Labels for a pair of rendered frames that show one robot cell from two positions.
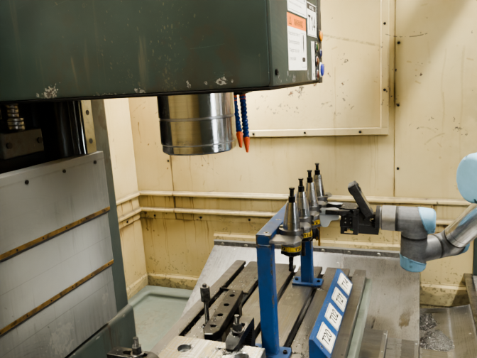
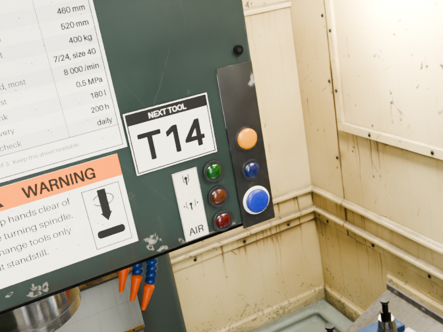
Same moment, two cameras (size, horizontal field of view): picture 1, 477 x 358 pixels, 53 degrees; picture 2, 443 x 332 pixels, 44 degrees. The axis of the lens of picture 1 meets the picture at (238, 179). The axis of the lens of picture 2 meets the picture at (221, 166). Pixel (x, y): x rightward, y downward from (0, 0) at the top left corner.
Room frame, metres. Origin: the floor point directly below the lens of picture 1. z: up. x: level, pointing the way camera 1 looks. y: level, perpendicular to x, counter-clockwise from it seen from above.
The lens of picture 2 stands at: (0.76, -0.65, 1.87)
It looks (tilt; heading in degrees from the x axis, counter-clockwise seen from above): 19 degrees down; 47
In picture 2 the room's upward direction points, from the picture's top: 10 degrees counter-clockwise
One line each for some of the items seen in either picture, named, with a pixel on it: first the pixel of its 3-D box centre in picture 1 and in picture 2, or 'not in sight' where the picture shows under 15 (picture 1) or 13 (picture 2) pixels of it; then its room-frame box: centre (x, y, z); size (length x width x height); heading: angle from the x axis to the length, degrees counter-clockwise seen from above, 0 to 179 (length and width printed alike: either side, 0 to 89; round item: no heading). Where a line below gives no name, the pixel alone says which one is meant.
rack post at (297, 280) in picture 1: (306, 241); not in sight; (1.51, -0.21, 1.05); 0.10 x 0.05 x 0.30; 69
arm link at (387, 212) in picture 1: (387, 217); not in sight; (1.37, -0.44, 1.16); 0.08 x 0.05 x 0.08; 159
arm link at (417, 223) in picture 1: (415, 221); not in sight; (1.34, -0.51, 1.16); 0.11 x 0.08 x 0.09; 69
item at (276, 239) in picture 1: (287, 239); not in sight; (1.08, -0.11, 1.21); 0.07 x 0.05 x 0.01; 69
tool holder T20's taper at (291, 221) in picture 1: (291, 214); not in sight; (1.13, -0.13, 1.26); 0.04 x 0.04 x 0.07
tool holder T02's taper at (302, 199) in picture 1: (302, 203); not in sight; (1.24, -0.17, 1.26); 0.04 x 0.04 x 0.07
